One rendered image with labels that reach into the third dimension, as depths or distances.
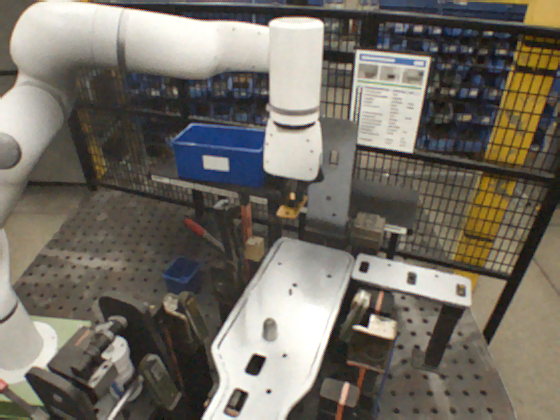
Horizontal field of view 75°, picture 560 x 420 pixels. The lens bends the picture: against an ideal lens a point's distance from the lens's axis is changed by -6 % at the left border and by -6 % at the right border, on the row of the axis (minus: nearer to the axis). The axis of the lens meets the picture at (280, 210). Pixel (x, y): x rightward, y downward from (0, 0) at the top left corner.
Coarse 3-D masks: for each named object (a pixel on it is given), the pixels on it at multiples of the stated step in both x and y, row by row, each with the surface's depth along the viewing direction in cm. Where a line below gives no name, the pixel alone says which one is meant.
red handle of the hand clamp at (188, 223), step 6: (186, 222) 90; (192, 222) 90; (192, 228) 90; (198, 228) 90; (198, 234) 90; (204, 234) 91; (204, 240) 91; (210, 240) 91; (216, 240) 91; (216, 246) 91; (222, 246) 91; (222, 252) 91
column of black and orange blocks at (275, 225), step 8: (272, 184) 112; (272, 192) 114; (272, 200) 116; (280, 200) 115; (272, 208) 117; (272, 216) 119; (272, 224) 121; (280, 224) 121; (272, 232) 123; (280, 232) 122; (272, 240) 124; (280, 264) 130
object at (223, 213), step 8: (224, 200) 85; (216, 208) 83; (224, 208) 84; (232, 208) 82; (216, 216) 84; (224, 216) 84; (232, 216) 83; (224, 224) 84; (232, 224) 87; (224, 232) 86; (232, 232) 89; (224, 240) 87; (232, 240) 90; (224, 248) 88; (232, 248) 88; (240, 248) 91; (232, 256) 89; (240, 256) 92
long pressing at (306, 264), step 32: (288, 256) 102; (320, 256) 102; (352, 256) 103; (256, 288) 93; (288, 288) 93; (320, 288) 93; (256, 320) 85; (288, 320) 85; (320, 320) 85; (224, 352) 78; (256, 352) 78; (288, 352) 78; (320, 352) 78; (224, 384) 71; (256, 384) 72; (288, 384) 72; (224, 416) 67; (256, 416) 67
